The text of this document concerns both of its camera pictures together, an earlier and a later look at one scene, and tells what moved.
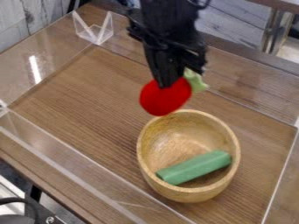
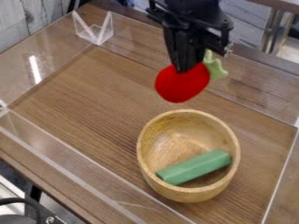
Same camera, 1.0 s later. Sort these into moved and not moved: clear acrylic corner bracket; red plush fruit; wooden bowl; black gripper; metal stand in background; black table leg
Moved: red plush fruit; black gripper
Not moved: metal stand in background; black table leg; clear acrylic corner bracket; wooden bowl
